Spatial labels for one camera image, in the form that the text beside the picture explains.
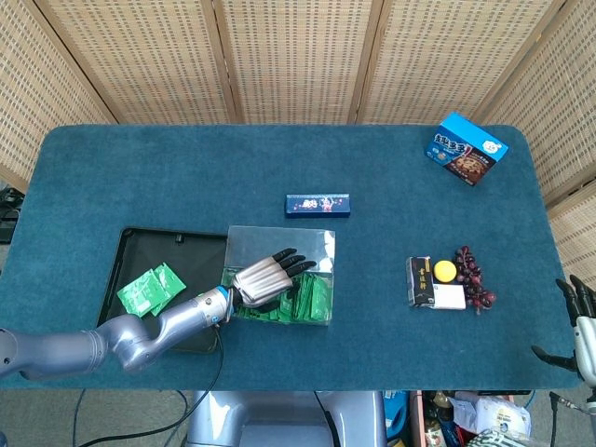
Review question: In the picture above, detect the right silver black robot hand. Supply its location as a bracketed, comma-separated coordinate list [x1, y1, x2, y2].
[531, 274, 596, 378]

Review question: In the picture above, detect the blue chocolate cookie box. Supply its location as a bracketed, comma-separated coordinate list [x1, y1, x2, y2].
[424, 111, 509, 188]

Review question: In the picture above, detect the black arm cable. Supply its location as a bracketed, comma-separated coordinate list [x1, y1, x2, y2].
[69, 321, 226, 447]

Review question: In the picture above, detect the blue table cloth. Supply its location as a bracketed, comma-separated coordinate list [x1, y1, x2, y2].
[0, 123, 584, 392]

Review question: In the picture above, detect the white plastic wet-wipes pack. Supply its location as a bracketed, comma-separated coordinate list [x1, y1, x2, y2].
[452, 390, 533, 438]

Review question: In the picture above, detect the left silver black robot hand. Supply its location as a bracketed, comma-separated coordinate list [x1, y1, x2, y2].
[230, 248, 318, 314]

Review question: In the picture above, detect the black rectangular packet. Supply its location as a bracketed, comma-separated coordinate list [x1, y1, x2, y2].
[405, 254, 438, 309]

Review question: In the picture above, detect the woven rattan folding screen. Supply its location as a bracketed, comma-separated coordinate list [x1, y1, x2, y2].
[0, 0, 596, 285]

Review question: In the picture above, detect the long dark blue box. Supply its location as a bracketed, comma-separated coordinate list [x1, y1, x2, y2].
[284, 193, 352, 220]

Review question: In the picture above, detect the white plastic block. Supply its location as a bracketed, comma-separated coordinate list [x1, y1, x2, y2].
[430, 283, 467, 311]

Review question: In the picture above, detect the black plastic tray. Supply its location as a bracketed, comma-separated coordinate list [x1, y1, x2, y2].
[96, 226, 230, 356]

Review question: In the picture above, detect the black cable with plug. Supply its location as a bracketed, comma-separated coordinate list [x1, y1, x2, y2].
[547, 391, 589, 447]

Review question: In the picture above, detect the purple grape bunch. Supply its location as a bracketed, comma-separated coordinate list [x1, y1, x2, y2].
[452, 245, 498, 316]

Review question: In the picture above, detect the transparent plastic box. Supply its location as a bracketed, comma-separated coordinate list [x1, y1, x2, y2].
[218, 225, 336, 328]

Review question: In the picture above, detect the silver robot torso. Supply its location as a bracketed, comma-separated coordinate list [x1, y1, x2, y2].
[185, 389, 388, 447]

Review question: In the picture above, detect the blue package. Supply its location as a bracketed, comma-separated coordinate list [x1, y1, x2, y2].
[383, 390, 411, 440]

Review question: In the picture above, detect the yellow ball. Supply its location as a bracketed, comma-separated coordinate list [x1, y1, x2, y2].
[432, 260, 457, 284]

